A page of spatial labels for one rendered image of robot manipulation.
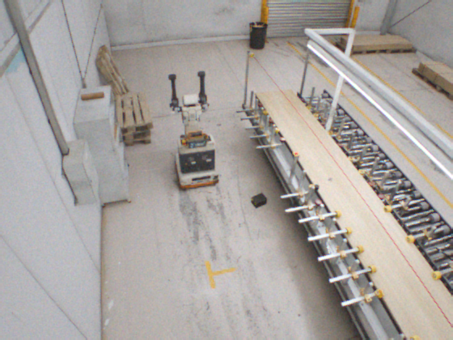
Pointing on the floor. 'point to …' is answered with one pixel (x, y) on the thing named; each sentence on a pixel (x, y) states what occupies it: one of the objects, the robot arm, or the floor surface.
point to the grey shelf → (114, 179)
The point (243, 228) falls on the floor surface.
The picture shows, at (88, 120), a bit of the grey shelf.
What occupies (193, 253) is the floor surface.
